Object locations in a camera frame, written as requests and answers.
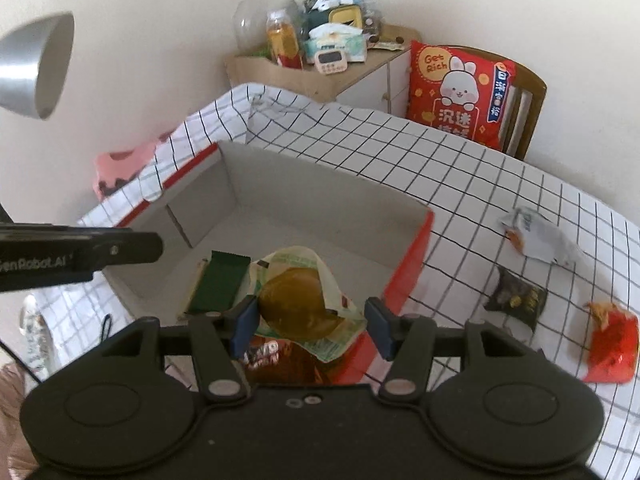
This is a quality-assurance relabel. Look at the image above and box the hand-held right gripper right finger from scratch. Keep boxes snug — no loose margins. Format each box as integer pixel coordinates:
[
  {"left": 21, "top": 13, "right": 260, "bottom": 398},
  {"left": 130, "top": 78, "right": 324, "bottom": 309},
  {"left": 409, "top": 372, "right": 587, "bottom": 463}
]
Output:
[{"left": 364, "top": 297, "right": 551, "bottom": 404}]

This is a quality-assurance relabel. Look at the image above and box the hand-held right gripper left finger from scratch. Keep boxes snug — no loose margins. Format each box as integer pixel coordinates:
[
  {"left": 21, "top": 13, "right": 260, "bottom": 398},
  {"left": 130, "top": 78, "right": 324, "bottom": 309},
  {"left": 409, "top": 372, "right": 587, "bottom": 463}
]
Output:
[{"left": 80, "top": 296, "right": 259, "bottom": 404}]

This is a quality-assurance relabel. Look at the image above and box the dark green snack packet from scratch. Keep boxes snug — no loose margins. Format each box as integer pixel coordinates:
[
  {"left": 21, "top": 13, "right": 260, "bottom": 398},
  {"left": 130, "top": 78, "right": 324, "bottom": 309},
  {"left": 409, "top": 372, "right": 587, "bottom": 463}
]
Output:
[{"left": 184, "top": 250, "right": 252, "bottom": 317}]

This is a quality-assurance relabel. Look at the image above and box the clear packet with brown cake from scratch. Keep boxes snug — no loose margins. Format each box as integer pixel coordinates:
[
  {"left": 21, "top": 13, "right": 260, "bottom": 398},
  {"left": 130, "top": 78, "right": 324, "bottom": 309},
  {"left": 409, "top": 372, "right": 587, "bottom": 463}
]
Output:
[{"left": 247, "top": 245, "right": 368, "bottom": 363}]

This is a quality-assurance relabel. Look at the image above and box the brown orange snack packet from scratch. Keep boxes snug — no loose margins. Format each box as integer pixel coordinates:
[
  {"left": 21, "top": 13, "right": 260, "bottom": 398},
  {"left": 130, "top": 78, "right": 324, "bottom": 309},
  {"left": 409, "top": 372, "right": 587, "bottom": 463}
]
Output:
[{"left": 240, "top": 335, "right": 346, "bottom": 386}]

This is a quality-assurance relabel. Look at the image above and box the beige snack stick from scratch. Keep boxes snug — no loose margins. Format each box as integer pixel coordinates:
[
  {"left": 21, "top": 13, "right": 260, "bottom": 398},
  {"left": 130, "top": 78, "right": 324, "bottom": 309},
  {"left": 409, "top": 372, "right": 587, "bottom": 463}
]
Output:
[{"left": 186, "top": 257, "right": 209, "bottom": 311}]

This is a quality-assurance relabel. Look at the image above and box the red-edged cardboard box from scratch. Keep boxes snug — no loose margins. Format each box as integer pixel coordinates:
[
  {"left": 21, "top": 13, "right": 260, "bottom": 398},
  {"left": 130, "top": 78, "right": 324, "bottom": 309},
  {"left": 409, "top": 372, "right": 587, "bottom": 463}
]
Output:
[{"left": 102, "top": 141, "right": 435, "bottom": 386}]

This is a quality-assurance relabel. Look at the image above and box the silver snack packet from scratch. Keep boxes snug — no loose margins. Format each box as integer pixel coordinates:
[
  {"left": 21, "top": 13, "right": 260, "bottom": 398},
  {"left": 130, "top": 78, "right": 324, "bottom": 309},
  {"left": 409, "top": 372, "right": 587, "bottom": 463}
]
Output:
[{"left": 497, "top": 207, "right": 581, "bottom": 266}]

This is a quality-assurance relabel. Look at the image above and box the red snack packet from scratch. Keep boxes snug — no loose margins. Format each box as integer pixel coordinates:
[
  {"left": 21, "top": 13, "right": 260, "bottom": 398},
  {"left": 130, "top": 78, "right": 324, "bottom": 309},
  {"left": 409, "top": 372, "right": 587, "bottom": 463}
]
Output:
[{"left": 581, "top": 301, "right": 640, "bottom": 385}]

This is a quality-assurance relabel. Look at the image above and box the pink cloth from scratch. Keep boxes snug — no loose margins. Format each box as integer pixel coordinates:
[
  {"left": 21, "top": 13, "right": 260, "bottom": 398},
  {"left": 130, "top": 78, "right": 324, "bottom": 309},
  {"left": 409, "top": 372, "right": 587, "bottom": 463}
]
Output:
[{"left": 94, "top": 132, "right": 173, "bottom": 201}]

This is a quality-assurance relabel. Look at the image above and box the small black snack packet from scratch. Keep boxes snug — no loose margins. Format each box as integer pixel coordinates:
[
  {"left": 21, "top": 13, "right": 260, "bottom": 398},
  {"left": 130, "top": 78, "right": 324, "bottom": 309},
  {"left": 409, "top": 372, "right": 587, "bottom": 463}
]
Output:
[{"left": 483, "top": 266, "right": 548, "bottom": 333}]

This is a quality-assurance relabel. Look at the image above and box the grey lamp shade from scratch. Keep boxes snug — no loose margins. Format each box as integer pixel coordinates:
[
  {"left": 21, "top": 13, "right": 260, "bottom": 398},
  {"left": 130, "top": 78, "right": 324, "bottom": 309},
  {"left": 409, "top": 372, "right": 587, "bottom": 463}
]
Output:
[{"left": 0, "top": 11, "right": 76, "bottom": 121}]

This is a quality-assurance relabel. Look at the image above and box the white checked tablecloth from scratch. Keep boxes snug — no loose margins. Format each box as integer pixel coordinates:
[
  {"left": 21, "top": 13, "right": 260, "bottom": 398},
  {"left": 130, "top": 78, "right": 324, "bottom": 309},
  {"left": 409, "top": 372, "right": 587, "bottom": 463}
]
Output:
[{"left": 20, "top": 81, "right": 640, "bottom": 480}]

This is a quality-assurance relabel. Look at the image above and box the red rabbit print cushion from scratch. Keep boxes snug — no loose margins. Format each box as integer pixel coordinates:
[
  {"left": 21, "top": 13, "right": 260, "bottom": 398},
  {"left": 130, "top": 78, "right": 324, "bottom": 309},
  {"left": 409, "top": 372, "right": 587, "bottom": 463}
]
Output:
[{"left": 404, "top": 40, "right": 518, "bottom": 151}]

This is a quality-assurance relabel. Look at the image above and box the light wooden cabinet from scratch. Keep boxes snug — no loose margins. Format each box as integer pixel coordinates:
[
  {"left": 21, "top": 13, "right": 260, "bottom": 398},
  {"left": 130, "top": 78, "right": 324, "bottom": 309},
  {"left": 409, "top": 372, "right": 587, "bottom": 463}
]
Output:
[{"left": 224, "top": 24, "right": 418, "bottom": 117}]

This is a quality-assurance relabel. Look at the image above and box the wooden chair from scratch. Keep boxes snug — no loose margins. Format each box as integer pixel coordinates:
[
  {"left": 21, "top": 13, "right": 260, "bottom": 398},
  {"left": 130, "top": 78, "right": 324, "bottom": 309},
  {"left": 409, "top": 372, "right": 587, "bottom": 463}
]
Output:
[{"left": 462, "top": 46, "right": 548, "bottom": 162}]

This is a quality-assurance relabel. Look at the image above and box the white kitchen timer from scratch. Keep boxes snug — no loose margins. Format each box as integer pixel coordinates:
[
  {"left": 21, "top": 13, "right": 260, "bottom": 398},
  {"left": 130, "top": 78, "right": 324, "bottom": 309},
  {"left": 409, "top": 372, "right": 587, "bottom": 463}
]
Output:
[{"left": 314, "top": 47, "right": 347, "bottom": 76}]

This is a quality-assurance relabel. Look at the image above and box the orange drink bottle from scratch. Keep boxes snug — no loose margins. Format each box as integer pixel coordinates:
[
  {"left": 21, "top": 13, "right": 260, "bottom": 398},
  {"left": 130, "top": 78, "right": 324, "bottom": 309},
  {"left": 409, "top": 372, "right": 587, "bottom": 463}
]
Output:
[{"left": 266, "top": 10, "right": 303, "bottom": 68}]

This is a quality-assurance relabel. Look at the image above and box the tissue pack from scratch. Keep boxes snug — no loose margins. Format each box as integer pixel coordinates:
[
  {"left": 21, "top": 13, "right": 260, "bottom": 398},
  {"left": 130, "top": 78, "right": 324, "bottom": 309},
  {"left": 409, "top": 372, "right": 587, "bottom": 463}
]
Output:
[{"left": 305, "top": 24, "right": 368, "bottom": 63}]

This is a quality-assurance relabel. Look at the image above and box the clear plastic jar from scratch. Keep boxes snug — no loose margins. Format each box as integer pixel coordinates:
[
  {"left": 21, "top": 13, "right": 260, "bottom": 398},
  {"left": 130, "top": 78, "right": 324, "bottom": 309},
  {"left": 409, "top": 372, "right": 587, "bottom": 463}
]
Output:
[{"left": 234, "top": 0, "right": 306, "bottom": 56}]

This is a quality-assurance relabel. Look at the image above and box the yellow and black case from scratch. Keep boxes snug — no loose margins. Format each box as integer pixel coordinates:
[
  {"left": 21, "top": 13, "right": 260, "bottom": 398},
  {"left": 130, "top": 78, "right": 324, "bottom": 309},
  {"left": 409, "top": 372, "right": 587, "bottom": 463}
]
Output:
[{"left": 327, "top": 4, "right": 366, "bottom": 28}]

